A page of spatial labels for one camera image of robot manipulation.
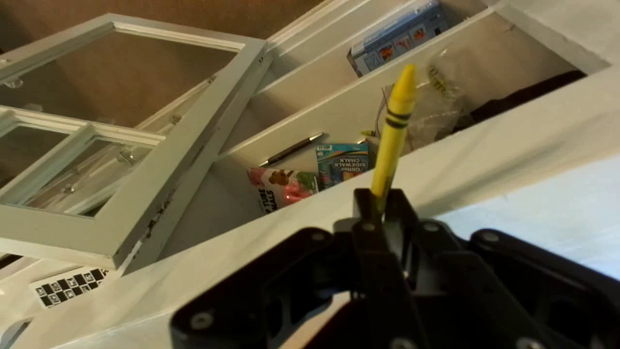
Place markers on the white glass pane cupboard door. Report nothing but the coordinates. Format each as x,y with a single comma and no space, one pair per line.
187,162

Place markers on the white wooden cupboard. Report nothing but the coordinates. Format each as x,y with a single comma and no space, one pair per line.
466,176

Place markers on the dark metal pen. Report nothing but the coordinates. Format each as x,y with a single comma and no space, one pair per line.
292,151

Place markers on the red white snack pack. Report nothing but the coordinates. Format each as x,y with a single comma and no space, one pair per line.
284,190

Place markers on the clear bag with gold item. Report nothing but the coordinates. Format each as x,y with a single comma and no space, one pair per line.
439,81

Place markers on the yellow crayon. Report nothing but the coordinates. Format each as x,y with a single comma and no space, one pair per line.
396,124

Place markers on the black white marker tag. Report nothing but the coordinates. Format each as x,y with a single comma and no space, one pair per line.
71,288

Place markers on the small blue card pack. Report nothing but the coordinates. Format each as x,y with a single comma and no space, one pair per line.
342,166

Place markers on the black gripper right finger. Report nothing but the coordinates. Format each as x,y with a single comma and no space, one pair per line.
505,292

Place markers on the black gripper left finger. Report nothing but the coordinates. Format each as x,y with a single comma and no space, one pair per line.
303,292

